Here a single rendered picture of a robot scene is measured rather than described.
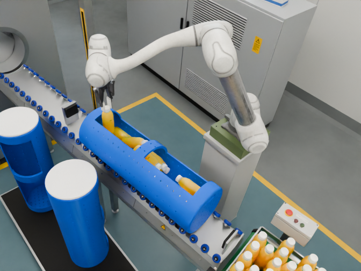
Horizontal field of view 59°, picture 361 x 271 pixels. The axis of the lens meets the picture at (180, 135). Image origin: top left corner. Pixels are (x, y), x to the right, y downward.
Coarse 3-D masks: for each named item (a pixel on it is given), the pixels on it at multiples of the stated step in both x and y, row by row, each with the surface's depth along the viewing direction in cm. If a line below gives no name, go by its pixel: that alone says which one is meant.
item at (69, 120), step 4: (68, 104) 213; (72, 104) 214; (76, 104) 215; (64, 108) 210; (68, 108) 211; (72, 108) 213; (76, 108) 217; (64, 112) 212; (68, 112) 213; (72, 112) 216; (76, 112) 219; (64, 116) 215; (68, 116) 215; (72, 116) 220; (76, 116) 223; (64, 120) 219; (68, 120) 219; (72, 120) 222; (68, 124) 221
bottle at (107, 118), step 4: (104, 112) 181; (108, 112) 181; (112, 112) 185; (104, 116) 181; (108, 116) 182; (112, 116) 184; (104, 120) 183; (108, 120) 183; (112, 120) 185; (104, 124) 186; (108, 124) 185; (112, 124) 187; (108, 128) 187; (112, 128) 189; (112, 132) 191
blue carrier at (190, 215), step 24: (96, 120) 195; (120, 120) 205; (96, 144) 182; (120, 144) 174; (144, 144) 173; (120, 168) 174; (144, 168) 166; (144, 192) 168; (168, 192) 158; (216, 192) 159; (192, 216) 151
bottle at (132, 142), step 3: (123, 138) 193; (126, 138) 192; (129, 138) 190; (132, 138) 188; (135, 138) 187; (138, 138) 186; (141, 138) 186; (123, 141) 192; (126, 141) 190; (129, 141) 188; (132, 141) 187; (135, 141) 185; (138, 141) 185; (141, 141) 185; (126, 144) 190; (129, 144) 188; (132, 144) 187; (135, 144) 185; (138, 144) 185; (141, 144) 184; (132, 147) 189
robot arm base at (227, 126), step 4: (228, 116) 213; (228, 120) 212; (224, 124) 210; (228, 124) 208; (224, 128) 209; (228, 128) 207; (232, 128) 204; (232, 132) 205; (236, 132) 203; (236, 136) 203
